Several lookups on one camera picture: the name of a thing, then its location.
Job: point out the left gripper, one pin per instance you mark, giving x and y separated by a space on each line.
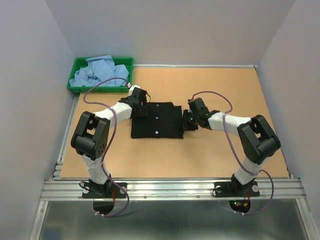
144 110

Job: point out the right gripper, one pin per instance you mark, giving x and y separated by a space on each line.
186 126

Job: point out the black long sleeve shirt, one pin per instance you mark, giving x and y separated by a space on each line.
163 120

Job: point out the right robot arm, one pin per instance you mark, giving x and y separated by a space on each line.
258 140

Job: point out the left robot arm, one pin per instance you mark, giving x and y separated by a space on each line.
92 139

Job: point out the green plastic bin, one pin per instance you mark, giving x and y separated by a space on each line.
80 62

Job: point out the light blue shirt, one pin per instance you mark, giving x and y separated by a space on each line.
99 69

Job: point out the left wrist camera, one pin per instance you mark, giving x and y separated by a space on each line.
132 86

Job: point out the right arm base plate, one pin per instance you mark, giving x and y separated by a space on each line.
229 189

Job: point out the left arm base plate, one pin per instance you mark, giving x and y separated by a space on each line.
92 190

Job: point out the aluminium mounting rail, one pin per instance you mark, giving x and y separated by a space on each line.
175 209

